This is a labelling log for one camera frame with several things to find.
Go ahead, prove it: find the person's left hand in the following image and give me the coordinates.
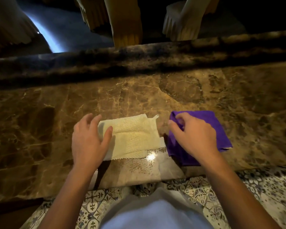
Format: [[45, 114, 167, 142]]
[[71, 113, 113, 171]]

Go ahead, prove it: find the person's right hand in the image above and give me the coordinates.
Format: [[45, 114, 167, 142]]
[[168, 112, 219, 163]]

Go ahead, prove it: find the purple cloth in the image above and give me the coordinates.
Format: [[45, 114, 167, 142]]
[[166, 111, 233, 166]]

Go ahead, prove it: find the person's left forearm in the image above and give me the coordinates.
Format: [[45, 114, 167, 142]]
[[38, 164, 99, 229]]

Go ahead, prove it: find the person's right forearm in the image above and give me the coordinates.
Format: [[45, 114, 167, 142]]
[[200, 153, 282, 229]]

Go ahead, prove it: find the cream folded towel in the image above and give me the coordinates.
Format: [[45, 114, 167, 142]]
[[98, 114, 166, 161]]

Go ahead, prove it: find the person's white shirt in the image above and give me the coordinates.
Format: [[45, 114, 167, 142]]
[[100, 186, 214, 229]]

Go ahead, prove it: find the beige pleated chair cover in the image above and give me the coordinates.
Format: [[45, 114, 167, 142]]
[[0, 0, 40, 59]]

